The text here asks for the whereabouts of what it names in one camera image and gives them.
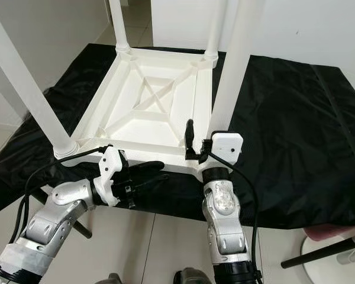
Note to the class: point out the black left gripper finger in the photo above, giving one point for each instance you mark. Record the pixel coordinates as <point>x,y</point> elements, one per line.
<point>151,180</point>
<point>149,166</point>

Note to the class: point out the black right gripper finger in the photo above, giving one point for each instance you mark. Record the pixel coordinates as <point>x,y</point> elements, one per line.
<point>190,137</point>

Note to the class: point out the white plastic children table top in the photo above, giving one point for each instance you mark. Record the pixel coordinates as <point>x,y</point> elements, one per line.
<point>142,130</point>

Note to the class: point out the white plastic screw-in table leg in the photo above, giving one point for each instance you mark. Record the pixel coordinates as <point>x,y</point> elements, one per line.
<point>29,83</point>
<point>214,29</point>
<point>118,26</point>
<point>236,65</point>

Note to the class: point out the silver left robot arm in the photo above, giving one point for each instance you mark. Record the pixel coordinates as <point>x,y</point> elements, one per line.
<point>59,216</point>

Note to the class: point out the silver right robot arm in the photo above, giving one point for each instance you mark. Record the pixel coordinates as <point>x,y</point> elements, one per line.
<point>225,219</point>

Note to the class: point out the black fabric table cover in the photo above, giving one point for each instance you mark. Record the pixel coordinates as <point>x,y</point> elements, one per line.
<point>296,148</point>

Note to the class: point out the grey left robot foot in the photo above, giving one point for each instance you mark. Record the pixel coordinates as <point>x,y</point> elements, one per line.
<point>116,279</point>

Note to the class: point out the grey robot foot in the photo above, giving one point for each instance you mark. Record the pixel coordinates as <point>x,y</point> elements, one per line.
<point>116,279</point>
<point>194,276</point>

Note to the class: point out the grey right robot foot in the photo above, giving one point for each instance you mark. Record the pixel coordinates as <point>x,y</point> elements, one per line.
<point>194,276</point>

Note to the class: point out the pink fabric piece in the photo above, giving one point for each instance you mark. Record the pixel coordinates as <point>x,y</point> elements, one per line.
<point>331,232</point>

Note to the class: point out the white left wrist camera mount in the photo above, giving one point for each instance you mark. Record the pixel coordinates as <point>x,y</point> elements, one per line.
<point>112,168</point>

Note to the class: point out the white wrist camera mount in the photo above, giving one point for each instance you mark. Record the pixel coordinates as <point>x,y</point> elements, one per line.
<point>112,168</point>
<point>228,145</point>

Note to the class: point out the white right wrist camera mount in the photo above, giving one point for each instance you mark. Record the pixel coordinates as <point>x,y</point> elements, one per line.
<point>228,145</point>

